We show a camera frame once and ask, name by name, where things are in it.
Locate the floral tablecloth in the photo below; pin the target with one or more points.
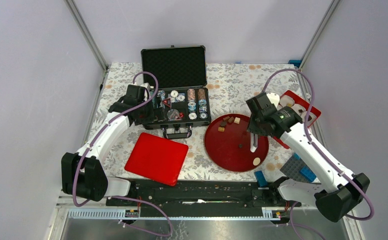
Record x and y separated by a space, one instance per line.
229 85

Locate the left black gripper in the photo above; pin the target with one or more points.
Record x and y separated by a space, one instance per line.
150 118

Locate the silver metal tongs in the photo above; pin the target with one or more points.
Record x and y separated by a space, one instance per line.
253 142

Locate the grey lego baseplate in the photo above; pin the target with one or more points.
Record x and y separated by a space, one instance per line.
296 169

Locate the round red tray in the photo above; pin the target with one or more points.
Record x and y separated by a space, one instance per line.
227 143

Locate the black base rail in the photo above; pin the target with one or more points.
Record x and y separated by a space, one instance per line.
204 199

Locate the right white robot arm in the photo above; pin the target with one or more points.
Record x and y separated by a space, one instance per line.
339 189

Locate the white oval chocolate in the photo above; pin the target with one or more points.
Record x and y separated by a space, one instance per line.
256 161

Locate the blue lego brick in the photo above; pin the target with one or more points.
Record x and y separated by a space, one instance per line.
260 178

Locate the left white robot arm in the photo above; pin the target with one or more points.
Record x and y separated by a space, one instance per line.
82 172

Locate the black poker chip case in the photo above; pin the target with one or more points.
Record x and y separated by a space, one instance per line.
181 72

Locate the red square box lid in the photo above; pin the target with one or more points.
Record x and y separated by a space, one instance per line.
156 158

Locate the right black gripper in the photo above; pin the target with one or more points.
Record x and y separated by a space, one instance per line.
251 127

